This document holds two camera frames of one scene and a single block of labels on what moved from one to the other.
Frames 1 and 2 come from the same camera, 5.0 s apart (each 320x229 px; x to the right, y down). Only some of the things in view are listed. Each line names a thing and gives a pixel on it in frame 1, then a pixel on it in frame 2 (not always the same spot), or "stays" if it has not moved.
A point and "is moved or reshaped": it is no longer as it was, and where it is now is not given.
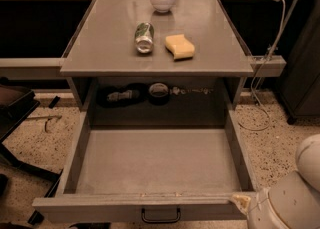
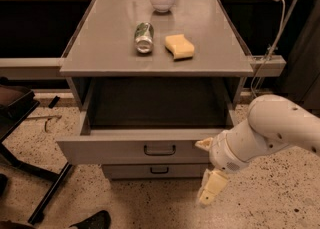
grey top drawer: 151,174 is moved or reshaped
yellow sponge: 180,47 stays
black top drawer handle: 160,221 → 159,154
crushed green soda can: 144,36 stays
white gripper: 259,210 → 222,154
